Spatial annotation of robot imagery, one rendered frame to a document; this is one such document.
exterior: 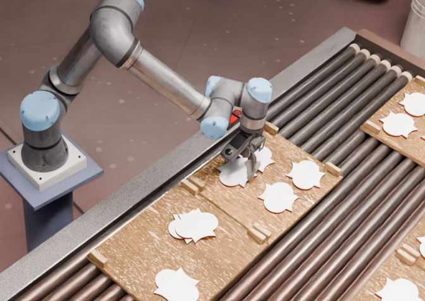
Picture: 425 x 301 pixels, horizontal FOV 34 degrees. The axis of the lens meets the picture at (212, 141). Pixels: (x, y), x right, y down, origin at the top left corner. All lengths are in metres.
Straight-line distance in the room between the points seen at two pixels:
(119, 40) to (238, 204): 0.66
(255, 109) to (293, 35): 2.59
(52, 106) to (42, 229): 0.51
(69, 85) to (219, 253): 0.70
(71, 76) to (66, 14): 2.41
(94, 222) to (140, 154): 1.52
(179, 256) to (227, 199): 0.28
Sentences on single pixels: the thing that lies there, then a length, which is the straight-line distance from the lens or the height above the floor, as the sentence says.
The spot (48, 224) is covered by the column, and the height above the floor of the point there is 0.66.
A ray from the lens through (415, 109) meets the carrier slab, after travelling 2.76.
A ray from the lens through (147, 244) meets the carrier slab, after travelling 2.09.
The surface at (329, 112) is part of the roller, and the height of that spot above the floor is 0.92.
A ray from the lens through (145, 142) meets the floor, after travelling 3.72.
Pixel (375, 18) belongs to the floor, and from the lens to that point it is 5.05.
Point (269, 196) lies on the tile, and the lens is 2.26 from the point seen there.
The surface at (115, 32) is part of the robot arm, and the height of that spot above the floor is 1.48.
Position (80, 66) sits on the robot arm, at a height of 1.25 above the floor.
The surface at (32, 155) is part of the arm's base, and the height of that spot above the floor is 0.97.
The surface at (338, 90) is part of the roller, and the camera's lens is 2.78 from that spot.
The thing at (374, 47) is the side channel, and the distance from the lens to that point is 3.05.
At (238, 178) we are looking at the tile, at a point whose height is 0.95.
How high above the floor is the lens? 2.59
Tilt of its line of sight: 43 degrees down
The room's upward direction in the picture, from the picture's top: 10 degrees clockwise
